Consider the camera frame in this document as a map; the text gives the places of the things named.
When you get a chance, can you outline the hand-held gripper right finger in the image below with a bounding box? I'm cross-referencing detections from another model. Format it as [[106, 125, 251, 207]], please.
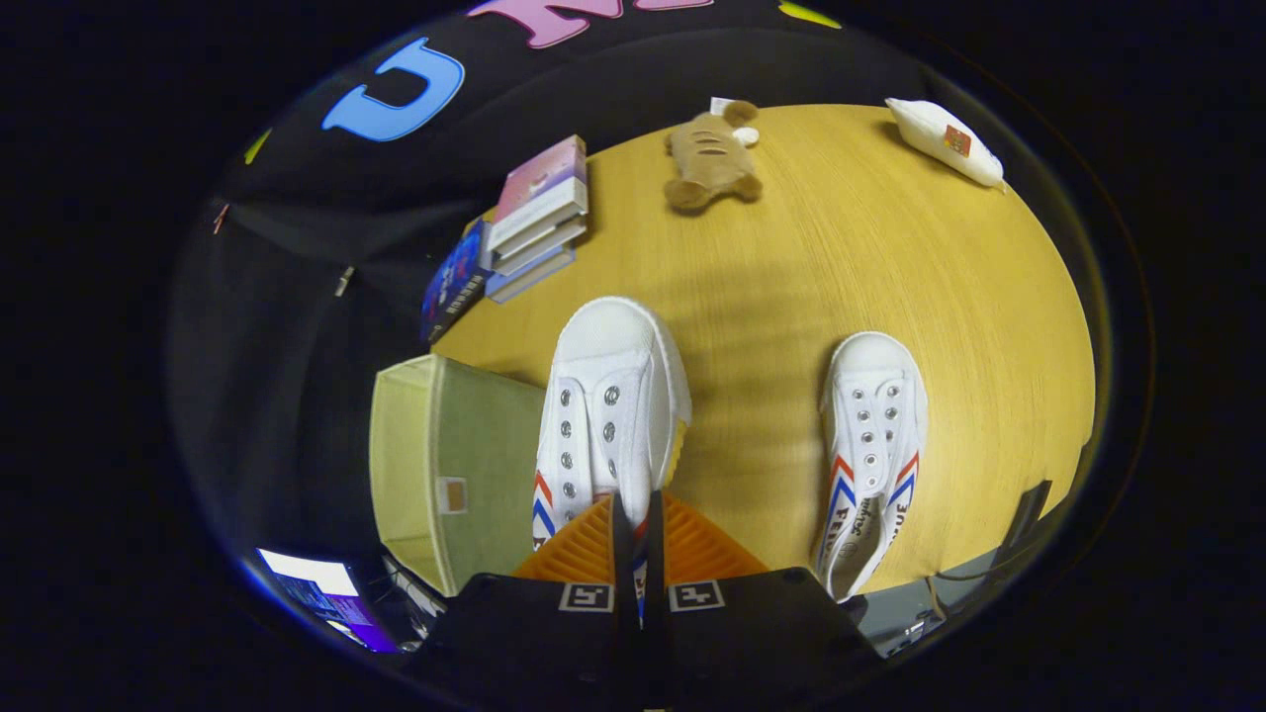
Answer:
[[645, 489, 888, 712]]

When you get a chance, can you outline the pale blue book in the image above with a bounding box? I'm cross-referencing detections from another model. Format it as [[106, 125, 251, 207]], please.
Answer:
[[483, 247, 578, 305]]

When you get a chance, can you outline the white book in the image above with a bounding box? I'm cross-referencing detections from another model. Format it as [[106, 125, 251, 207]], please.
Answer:
[[487, 203, 590, 262]]

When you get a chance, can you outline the brown plush bear toy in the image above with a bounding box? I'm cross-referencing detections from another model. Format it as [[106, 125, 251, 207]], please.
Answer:
[[663, 98, 765, 213]]

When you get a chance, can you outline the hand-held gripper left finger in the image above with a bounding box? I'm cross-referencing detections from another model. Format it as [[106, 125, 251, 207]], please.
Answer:
[[404, 492, 639, 712]]

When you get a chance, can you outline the black rectangular object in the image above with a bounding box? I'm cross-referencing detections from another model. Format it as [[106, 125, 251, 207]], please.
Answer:
[[989, 480, 1055, 572]]

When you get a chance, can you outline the white soft packet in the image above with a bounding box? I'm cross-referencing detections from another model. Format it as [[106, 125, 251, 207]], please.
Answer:
[[884, 96, 1007, 192]]

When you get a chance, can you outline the green fabric storage box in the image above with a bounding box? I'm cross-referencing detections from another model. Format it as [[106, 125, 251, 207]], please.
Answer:
[[369, 354, 548, 598]]

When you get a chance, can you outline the white canvas shoe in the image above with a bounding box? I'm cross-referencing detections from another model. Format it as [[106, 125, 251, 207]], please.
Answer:
[[813, 330, 930, 603], [530, 295, 693, 630]]

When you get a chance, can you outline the dark blue book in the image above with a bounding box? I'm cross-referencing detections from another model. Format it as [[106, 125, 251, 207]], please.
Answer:
[[420, 219, 495, 346]]

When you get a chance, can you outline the pink cover book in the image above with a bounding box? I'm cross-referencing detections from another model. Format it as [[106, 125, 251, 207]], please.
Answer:
[[492, 134, 589, 226]]

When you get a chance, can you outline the black backdrop cloth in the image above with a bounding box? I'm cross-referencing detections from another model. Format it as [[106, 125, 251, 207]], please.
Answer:
[[168, 0, 941, 634]]

